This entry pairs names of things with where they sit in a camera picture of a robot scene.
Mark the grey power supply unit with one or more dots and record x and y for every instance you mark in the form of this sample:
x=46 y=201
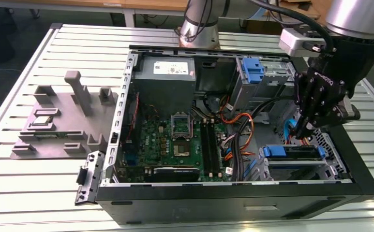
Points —
x=164 y=91

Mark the CPU socket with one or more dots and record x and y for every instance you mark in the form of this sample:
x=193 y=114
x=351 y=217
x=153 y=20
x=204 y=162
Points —
x=184 y=148

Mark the grey hinged case bracket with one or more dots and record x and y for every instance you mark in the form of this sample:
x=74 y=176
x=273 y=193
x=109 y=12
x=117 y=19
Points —
x=93 y=169

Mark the hard disk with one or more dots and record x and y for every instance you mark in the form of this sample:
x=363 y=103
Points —
x=274 y=151

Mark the black RAM slot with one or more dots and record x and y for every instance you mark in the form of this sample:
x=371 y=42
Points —
x=216 y=149
x=208 y=149

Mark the silver optical drive cage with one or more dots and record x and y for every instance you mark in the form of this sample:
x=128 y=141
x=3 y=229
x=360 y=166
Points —
x=248 y=96

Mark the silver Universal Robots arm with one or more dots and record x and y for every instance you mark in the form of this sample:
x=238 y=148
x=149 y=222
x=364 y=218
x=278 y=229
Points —
x=359 y=19

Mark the silver CPU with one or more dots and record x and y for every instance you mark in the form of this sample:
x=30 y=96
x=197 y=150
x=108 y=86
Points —
x=42 y=122

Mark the black graphics card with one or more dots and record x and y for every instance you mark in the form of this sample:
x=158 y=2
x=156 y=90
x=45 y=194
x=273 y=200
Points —
x=174 y=175

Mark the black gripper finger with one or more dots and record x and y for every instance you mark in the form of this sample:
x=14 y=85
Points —
x=331 y=113
x=307 y=96

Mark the metal disk bay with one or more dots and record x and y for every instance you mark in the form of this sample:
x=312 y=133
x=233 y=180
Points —
x=297 y=163

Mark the grey parts rack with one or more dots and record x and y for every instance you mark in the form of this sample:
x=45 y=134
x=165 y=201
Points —
x=65 y=125

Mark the black PC case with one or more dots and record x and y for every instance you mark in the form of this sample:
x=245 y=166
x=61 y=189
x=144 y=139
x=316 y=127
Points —
x=206 y=207

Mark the green motherboard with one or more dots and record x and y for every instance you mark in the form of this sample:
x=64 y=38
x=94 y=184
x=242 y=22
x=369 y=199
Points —
x=156 y=154

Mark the wooden desk white frame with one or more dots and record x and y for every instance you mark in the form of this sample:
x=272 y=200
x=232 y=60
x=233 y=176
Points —
x=300 y=8
x=77 y=7

